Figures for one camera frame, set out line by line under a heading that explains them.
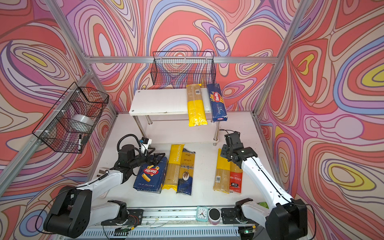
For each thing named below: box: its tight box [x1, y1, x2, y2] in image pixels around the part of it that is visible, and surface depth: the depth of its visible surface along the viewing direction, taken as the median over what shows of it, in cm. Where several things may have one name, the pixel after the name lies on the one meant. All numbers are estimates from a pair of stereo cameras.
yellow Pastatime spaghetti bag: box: [162, 144, 185, 192], surface depth 90 cm
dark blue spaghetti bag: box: [176, 148, 196, 196], surface depth 88 cm
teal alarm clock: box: [195, 206, 209, 223], surface depth 74 cm
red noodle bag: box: [229, 161, 244, 194], surface depth 86 cm
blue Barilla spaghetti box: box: [207, 83, 228, 122], surface depth 73 cm
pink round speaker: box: [208, 207, 222, 226], surface depth 71 cm
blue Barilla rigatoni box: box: [133, 156, 168, 194], surface depth 81 cm
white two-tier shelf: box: [129, 88, 219, 146], surface depth 86 cm
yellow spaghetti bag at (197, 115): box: [186, 83, 208, 127], surface depth 75 cm
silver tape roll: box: [68, 114, 95, 134], surface depth 73 cm
